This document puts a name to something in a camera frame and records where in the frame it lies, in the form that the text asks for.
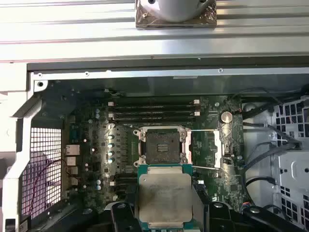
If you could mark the black PC case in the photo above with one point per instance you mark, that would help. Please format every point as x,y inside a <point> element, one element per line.
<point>144,75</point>

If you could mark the silver port block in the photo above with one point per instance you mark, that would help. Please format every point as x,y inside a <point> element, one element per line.
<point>72,149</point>

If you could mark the metal socket cover frame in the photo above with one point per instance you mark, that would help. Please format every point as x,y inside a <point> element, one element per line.
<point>217,149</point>

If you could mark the white-clip RAM slot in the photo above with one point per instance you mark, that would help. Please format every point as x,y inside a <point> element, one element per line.
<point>154,114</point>
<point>154,102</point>

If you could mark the CPU socket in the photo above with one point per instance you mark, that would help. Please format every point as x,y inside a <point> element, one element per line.
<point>164,137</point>

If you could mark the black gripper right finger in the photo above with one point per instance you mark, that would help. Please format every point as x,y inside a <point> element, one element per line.
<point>219,217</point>

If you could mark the silver green CPU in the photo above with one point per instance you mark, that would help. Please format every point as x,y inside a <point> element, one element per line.
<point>166,195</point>

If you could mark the black-clip RAM slot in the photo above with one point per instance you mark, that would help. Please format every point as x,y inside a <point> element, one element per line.
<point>154,120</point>
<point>154,108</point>

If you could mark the green motherboard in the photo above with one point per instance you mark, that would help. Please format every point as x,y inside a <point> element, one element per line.
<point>224,183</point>

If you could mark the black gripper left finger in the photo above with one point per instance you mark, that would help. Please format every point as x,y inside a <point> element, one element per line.
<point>123,217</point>

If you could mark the silver metal drive cage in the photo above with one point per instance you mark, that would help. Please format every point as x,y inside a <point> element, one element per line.
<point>289,169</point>

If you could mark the round coin battery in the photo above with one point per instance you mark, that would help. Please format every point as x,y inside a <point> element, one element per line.
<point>225,117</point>

